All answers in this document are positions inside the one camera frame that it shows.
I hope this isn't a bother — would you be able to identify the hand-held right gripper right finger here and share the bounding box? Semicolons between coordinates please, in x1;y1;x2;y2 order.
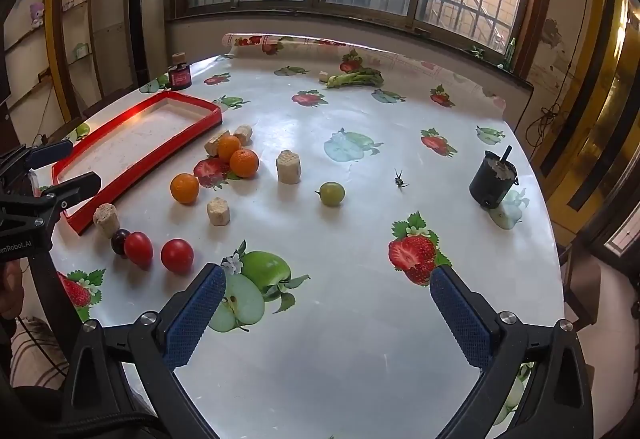
429;265;596;439

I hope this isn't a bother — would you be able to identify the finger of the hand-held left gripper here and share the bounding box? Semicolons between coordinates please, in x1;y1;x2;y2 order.
0;139;74;192
0;172;102;222

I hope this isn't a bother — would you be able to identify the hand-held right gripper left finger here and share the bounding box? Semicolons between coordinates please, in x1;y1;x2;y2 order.
60;263;228;439

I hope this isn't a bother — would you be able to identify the red tomato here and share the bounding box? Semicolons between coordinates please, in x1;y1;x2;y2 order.
160;238;195;274
123;231;154;269

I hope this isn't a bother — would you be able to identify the red rectangular tray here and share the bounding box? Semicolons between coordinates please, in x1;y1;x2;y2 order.
51;90;223;236

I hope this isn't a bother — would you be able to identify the dark purple plum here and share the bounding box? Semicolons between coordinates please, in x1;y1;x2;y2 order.
110;229;132;258

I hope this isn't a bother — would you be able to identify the orange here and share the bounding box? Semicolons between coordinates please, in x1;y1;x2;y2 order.
229;148;260;179
170;172;200;205
217;135;242;164

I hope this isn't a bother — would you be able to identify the person's left hand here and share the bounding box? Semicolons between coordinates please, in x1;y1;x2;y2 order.
0;264;24;319

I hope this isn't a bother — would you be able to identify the striped cloth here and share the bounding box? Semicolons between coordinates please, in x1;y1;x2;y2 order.
9;316;71;390

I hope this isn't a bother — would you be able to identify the fruit printed tablecloth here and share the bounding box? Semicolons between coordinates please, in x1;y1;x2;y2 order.
50;33;568;439

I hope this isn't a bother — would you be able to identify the black cup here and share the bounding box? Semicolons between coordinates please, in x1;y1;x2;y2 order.
468;146;520;210

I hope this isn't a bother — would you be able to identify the red jar with cork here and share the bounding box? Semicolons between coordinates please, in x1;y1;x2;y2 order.
168;52;193;91

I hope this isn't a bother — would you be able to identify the standing air conditioner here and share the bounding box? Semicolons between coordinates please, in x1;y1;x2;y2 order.
123;0;168;92

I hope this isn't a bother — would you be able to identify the green plum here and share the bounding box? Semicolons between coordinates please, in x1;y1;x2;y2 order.
315;182;345;207

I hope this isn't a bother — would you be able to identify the green leafy vegetable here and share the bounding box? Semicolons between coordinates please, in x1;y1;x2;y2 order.
326;68;385;89

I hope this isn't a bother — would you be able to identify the wooden wall shelf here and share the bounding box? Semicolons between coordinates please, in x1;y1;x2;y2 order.
0;0;126;125

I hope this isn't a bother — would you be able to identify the dark hanging cable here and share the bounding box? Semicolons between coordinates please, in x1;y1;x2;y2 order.
525;64;576;142

